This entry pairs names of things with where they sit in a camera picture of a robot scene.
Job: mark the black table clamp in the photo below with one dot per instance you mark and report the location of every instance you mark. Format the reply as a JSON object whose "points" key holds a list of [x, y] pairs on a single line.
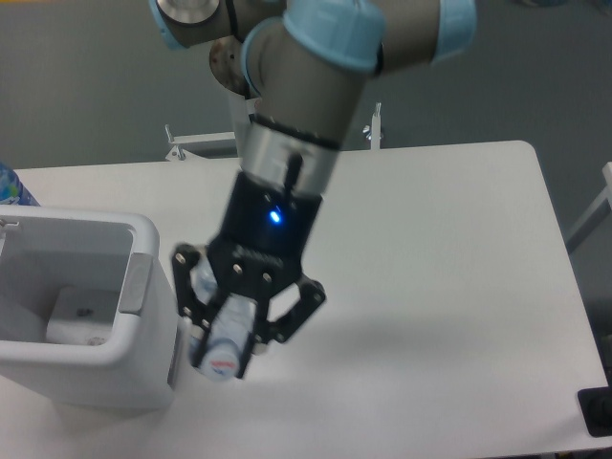
{"points": [[595, 405]]}

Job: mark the blue patterned bottle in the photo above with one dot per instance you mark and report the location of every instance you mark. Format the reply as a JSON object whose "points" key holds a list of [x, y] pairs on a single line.
{"points": [[13, 192]]}

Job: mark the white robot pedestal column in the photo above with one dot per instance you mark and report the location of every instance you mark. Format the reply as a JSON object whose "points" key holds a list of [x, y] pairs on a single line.
{"points": [[225, 65]]}

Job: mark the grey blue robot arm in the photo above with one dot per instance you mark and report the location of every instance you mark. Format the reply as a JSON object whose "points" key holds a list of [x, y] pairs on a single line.
{"points": [[308, 63]]}

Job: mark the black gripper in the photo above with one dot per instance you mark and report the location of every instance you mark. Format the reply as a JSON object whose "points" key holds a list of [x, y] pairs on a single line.
{"points": [[256, 254]]}

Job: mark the white plastic wrapper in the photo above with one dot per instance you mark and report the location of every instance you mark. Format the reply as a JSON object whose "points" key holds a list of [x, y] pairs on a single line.
{"points": [[82, 316]]}

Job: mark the white left base bracket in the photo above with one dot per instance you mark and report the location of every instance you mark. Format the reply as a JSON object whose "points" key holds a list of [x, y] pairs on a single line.
{"points": [[208, 146]]}

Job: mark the white plastic trash can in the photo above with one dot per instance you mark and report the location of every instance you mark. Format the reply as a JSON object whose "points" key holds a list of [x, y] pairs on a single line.
{"points": [[46, 249]]}

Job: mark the clear crushed plastic bottle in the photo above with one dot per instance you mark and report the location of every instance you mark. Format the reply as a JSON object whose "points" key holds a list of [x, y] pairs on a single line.
{"points": [[229, 331]]}

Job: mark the white upright clamp post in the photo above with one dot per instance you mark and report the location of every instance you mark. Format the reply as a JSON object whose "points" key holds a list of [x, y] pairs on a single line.
{"points": [[373, 132]]}

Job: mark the white frame at right edge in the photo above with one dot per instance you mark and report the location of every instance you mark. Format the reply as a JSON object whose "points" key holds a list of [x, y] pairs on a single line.
{"points": [[597, 211]]}

